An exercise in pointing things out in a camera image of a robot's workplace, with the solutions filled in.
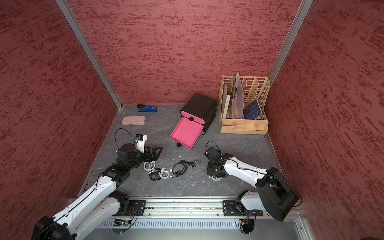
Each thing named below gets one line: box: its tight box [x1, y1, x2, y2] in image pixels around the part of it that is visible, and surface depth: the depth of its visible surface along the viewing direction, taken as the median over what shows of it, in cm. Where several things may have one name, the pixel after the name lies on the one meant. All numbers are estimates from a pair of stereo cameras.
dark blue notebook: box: [243, 99, 263, 120], surface depth 105 cm
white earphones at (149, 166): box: [143, 161, 156, 174], surface depth 89 cm
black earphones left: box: [149, 168, 162, 182], surface depth 86 cm
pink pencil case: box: [122, 116, 146, 125], surface depth 112 cm
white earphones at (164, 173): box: [159, 168, 173, 179], surface depth 87 cm
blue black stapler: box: [137, 104, 158, 113], surface depth 118 cm
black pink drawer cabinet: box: [169, 93, 218, 147], surface depth 99 cm
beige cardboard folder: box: [222, 83, 231, 119], surface depth 92 cm
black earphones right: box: [169, 159, 202, 178], surface depth 90 cm
